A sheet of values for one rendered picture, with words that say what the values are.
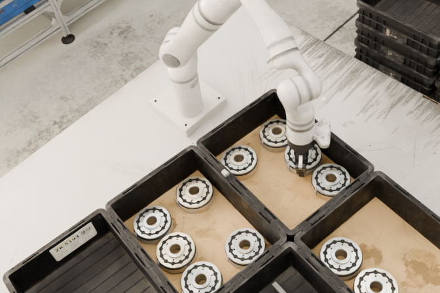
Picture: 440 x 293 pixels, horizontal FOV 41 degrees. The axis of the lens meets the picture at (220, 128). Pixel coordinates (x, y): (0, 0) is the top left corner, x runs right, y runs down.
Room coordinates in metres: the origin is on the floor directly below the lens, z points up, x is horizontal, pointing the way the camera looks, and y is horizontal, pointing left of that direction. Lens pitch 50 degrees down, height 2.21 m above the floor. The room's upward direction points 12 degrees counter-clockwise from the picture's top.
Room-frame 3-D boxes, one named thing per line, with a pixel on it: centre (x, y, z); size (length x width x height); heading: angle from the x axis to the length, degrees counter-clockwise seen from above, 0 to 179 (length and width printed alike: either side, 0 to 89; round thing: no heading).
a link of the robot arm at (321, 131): (0.93, -0.22, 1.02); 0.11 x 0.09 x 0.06; 72
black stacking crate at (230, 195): (0.79, 0.12, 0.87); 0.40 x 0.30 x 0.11; 29
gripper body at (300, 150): (0.94, -0.20, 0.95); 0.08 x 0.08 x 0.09
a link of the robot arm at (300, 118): (0.93, -0.19, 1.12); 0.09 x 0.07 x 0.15; 103
